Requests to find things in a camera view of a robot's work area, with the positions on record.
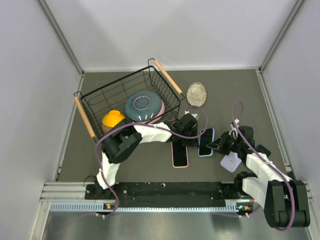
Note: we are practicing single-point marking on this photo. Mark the brown speckled bowl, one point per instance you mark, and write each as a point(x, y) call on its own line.
point(107, 128)

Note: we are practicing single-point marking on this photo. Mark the aluminium slotted rail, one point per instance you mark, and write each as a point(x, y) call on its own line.
point(100, 207)

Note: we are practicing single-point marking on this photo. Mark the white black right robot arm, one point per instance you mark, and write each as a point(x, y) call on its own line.
point(283, 199)

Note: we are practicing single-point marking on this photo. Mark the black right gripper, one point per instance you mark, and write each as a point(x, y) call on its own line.
point(221, 144)

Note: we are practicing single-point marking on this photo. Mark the light blue phone case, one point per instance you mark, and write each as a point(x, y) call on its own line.
point(213, 135)

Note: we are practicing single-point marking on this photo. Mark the speckled oval dish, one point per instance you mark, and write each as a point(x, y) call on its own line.
point(196, 94)

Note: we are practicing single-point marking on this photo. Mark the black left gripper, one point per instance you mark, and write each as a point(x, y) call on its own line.
point(192, 143)

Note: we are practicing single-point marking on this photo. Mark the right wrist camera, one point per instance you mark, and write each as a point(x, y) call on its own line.
point(234, 125)

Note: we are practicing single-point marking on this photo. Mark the dark green smartphone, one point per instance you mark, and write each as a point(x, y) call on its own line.
point(206, 141)

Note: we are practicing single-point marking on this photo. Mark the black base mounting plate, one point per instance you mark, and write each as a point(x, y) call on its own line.
point(177, 194)

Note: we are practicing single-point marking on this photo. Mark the lilac phone case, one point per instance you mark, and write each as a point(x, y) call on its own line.
point(231, 162)

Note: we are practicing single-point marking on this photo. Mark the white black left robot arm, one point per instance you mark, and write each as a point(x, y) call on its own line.
point(120, 142)

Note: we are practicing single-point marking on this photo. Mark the pink phone case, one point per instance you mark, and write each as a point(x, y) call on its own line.
point(172, 156)

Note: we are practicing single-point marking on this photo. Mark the black smartphone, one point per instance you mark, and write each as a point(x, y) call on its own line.
point(179, 156)

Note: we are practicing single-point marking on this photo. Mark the blue glazed ceramic plate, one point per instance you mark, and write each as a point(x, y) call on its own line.
point(141, 105)

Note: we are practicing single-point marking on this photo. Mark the yellow ribbed bowl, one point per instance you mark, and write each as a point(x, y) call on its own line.
point(112, 118)

